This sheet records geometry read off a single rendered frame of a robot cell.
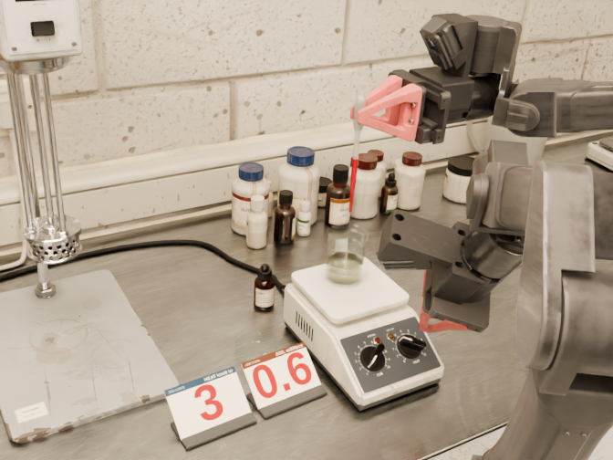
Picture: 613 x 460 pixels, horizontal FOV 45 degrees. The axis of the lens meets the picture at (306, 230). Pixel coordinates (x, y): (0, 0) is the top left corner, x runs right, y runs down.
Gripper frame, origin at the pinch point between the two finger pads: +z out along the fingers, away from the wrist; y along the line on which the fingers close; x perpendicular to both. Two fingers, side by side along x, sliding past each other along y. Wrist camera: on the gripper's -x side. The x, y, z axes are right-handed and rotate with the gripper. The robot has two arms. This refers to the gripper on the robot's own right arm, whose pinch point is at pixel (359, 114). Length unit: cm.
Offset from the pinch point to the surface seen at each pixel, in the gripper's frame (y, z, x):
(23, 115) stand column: -24.0, 33.9, 4.1
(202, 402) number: 7.3, 23.4, 29.7
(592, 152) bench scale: -29, -83, 30
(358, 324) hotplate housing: 7.4, 2.3, 25.0
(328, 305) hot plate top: 4.4, 5.0, 23.2
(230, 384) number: 6.5, 19.4, 29.1
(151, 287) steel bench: -21.2, 19.5, 32.0
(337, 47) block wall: -44, -25, 6
